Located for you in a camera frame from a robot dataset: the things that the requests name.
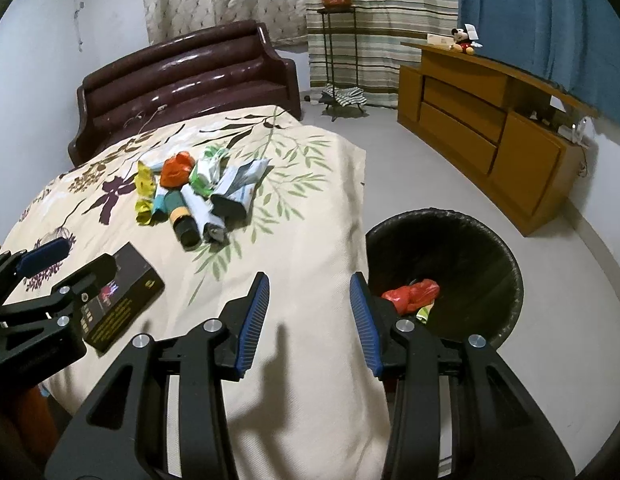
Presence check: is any teal tube with black cap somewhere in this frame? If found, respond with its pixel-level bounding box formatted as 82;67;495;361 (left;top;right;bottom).
152;187;201;251

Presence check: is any blue curtain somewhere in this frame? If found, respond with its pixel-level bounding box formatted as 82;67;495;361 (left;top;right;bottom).
455;0;620;131

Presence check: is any white electronic device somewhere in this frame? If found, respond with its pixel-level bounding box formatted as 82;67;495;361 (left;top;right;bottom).
557;117;590;146

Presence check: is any mouse plush toy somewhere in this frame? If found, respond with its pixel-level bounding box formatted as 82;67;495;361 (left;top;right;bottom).
450;27;478;56

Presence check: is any green checked cloth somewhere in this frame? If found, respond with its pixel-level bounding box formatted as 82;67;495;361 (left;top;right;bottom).
324;85;365;107

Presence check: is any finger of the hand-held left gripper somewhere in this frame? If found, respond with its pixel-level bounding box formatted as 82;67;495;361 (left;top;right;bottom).
0;253;117;341
0;237;73;311

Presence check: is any black trash bin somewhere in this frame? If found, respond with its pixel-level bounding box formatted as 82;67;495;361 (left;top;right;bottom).
365;208;524;351

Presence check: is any black cardboard box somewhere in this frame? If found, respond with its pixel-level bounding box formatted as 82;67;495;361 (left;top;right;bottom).
82;242;165;353

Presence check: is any orange plastic wrapper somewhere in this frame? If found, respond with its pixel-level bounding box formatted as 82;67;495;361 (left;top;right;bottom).
160;151;193;188

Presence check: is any yellow plastic wrapper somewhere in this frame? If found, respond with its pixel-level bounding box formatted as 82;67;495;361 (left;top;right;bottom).
134;162;158;226

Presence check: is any dark wooden bed frame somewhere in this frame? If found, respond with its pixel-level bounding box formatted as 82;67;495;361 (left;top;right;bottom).
10;385;73;461

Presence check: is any black metal plant stand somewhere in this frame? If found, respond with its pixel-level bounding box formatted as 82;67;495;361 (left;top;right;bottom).
317;6;365;122

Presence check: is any cream floral blanket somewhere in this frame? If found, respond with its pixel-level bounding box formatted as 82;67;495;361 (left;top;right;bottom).
0;105;391;480

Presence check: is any dark brown leather sofa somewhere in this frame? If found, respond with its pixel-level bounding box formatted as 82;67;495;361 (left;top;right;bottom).
67;20;303;167

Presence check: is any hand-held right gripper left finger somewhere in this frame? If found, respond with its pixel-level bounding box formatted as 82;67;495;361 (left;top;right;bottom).
44;271;271;480

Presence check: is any green white plastic bag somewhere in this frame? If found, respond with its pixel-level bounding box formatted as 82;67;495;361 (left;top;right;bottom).
189;147;229;198

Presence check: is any striped curtain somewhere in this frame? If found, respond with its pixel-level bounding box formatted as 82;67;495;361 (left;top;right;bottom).
301;0;461;108

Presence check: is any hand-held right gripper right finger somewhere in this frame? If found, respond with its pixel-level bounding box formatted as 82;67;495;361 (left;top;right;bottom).
349;271;576;480

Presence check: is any white teal packet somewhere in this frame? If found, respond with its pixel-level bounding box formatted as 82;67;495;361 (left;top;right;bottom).
210;157;271;221

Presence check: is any red plastic wrapper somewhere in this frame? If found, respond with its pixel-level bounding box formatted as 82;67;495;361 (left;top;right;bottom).
381;278;441;315

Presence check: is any wooden cabinet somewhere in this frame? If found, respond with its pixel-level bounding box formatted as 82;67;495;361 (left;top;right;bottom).
397;42;600;237

